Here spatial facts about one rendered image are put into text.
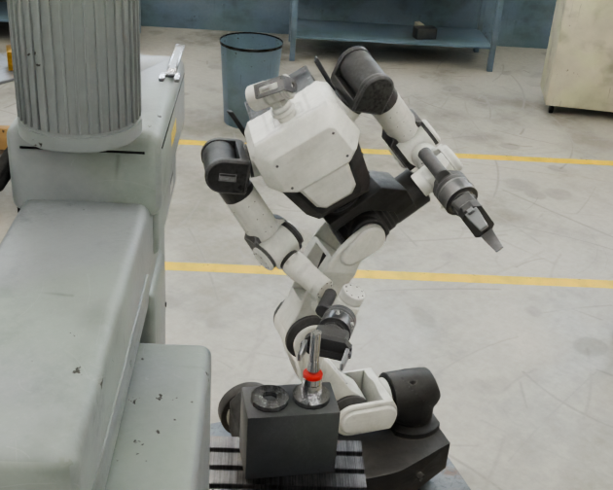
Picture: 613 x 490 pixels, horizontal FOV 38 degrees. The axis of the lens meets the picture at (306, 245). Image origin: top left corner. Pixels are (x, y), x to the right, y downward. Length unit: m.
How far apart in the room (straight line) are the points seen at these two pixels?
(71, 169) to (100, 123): 0.16
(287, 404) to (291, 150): 0.63
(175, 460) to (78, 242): 0.38
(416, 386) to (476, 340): 1.66
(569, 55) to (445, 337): 3.75
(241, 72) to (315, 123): 4.44
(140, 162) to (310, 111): 0.79
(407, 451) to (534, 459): 1.09
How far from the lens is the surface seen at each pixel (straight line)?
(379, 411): 2.82
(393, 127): 2.42
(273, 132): 2.27
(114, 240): 1.47
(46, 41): 1.42
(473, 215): 2.09
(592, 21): 7.68
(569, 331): 4.78
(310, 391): 2.13
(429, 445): 2.95
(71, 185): 1.59
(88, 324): 1.26
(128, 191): 1.58
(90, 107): 1.44
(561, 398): 4.28
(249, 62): 6.63
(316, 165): 2.28
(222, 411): 3.07
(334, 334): 2.25
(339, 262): 2.47
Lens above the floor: 2.45
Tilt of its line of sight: 28 degrees down
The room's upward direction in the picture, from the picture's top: 4 degrees clockwise
